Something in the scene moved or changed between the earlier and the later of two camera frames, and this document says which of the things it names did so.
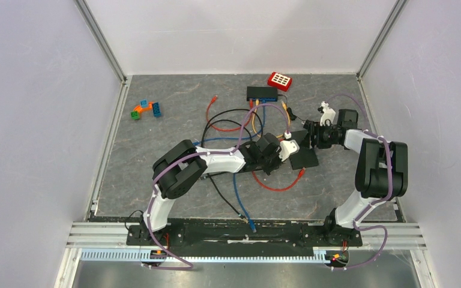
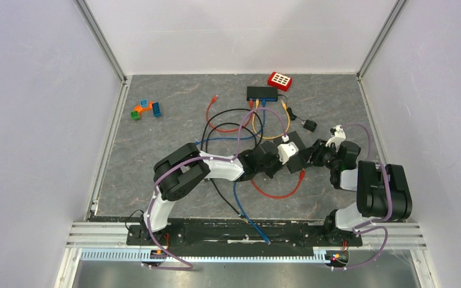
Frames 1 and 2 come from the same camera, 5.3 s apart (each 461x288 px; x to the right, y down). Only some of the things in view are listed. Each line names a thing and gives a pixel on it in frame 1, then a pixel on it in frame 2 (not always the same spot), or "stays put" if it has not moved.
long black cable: [243, 218] stays put
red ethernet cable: [212, 100] stays put
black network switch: [262, 93] stays put
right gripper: [316, 129] → [319, 149]
